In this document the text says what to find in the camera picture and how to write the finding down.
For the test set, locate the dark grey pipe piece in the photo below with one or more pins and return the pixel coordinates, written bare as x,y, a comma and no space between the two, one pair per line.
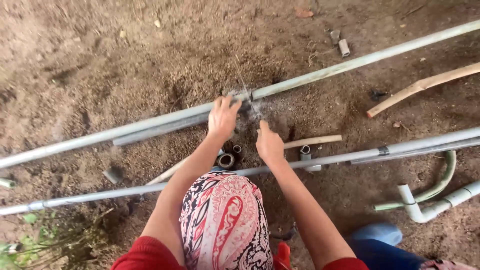
112,174

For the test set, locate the blue denim cloth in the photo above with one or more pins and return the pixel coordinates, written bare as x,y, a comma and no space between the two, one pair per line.
378,243

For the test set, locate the thin metal saw blade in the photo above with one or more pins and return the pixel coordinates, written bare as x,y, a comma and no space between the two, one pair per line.
242,76

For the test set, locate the long grey plastic pipe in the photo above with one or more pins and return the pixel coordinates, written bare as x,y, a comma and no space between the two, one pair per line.
112,132

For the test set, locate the white pipe fitting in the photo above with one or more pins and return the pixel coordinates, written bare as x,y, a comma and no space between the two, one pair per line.
313,168

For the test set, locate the person's right hand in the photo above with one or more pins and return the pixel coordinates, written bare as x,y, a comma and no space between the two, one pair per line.
270,146

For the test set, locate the red white patterned trousers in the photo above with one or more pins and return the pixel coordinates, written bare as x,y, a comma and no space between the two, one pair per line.
225,225

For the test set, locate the crooked wooden stick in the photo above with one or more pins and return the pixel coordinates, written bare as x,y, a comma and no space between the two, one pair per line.
420,85

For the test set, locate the short grey plastic pipe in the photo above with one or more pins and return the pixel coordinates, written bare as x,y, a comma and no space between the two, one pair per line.
161,129

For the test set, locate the long grey pipe with coupling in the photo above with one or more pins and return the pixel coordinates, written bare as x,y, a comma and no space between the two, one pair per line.
93,195

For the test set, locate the brown dry leaf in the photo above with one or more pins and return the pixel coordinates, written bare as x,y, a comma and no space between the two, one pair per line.
303,13

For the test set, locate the person's left hand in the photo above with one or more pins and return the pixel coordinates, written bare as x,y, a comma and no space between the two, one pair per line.
222,120

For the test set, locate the thin grey plastic pipe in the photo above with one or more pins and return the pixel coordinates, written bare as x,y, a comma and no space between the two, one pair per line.
431,150

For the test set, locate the short grey pipe offcut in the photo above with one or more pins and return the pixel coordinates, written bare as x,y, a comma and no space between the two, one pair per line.
344,48

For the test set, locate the green weed plant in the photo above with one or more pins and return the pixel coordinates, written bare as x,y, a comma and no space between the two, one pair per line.
30,218

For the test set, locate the person's left fingers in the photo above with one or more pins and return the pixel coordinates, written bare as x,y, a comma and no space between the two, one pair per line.
227,104

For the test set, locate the grey stone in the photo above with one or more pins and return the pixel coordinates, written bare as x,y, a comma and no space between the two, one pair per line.
335,36

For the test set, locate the pale thin stick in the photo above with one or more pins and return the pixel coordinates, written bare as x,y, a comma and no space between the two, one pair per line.
168,171

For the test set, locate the pale green pipe end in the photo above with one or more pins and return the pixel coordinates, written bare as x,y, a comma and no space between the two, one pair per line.
6,183

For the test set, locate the small black debris piece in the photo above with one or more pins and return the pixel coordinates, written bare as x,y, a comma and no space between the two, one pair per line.
376,95

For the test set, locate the red sweater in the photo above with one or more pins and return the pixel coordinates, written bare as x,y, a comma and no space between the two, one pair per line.
146,257

